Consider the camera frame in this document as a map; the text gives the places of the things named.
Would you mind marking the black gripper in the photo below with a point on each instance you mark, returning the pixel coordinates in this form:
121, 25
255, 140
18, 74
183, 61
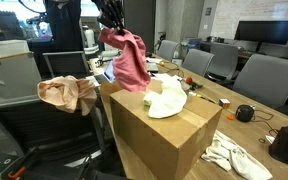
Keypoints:
104, 10

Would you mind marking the pink cloth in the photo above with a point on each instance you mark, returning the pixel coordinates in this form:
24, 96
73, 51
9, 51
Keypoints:
130, 66

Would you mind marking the peach cloth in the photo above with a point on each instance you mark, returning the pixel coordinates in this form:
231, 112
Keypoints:
64, 93

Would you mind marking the grey conference chair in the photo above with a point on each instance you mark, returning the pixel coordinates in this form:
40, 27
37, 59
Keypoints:
267, 80
225, 60
167, 50
197, 63

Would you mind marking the black mesh chair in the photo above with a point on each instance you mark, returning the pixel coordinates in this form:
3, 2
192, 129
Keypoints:
67, 65

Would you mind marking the small open cardboard box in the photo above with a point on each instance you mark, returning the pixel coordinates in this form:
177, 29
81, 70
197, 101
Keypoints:
107, 90

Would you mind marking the large cardboard box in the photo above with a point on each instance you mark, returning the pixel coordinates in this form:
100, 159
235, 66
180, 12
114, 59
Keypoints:
157, 146

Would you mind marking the office chair with headrest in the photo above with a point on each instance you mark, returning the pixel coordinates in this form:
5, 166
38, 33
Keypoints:
44, 133

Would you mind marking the dark grey door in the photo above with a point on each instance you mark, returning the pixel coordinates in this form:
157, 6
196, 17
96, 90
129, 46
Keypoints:
139, 20

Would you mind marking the white appliance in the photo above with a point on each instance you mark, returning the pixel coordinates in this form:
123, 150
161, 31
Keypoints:
90, 38

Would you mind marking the silver laptop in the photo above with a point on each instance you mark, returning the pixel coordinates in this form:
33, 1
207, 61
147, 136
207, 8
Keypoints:
109, 71

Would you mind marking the white paper sheet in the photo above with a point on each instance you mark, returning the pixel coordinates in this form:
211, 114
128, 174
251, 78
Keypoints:
154, 60

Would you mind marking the black curtain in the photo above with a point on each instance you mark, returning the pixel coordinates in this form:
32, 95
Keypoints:
64, 26

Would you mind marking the yellow ball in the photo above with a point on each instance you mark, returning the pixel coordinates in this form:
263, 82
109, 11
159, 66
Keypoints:
162, 63

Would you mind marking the white paper stack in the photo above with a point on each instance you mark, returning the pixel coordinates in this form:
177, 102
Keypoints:
160, 77

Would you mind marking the orange ball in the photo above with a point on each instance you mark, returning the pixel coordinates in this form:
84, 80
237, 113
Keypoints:
189, 80

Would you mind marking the cream white cloth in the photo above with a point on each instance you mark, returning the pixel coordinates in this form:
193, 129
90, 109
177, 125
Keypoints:
167, 100

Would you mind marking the green black small device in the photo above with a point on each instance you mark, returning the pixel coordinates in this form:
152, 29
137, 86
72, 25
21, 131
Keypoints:
197, 85

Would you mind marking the small yellow piece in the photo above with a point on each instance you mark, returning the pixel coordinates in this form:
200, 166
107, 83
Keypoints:
199, 96

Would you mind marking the grey cabinet wooden top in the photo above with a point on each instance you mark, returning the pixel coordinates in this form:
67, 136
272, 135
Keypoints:
10, 76

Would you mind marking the Rubik's cube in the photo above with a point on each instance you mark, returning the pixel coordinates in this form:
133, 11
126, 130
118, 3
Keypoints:
224, 103

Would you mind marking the black computer monitor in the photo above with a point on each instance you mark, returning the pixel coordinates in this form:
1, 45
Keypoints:
264, 32

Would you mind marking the small orange piece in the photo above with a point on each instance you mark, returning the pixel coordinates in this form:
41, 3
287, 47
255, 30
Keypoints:
230, 117

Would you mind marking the round black speaker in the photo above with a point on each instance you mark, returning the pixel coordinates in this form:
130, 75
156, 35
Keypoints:
244, 113

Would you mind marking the white rag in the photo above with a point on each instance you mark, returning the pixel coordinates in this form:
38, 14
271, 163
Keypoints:
230, 156

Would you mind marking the orange black bar clamp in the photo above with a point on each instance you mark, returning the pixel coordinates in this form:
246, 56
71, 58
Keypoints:
15, 171

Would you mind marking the black cylindrical device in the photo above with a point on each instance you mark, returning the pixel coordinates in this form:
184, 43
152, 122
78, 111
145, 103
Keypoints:
287, 145

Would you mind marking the white wall plate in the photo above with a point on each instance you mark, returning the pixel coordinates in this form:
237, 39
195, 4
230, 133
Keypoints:
205, 27

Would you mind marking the dark wall sign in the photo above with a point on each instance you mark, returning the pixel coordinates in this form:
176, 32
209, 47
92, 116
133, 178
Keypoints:
208, 11

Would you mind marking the wall whiteboard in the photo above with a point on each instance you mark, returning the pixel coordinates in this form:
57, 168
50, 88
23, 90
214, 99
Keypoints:
250, 10

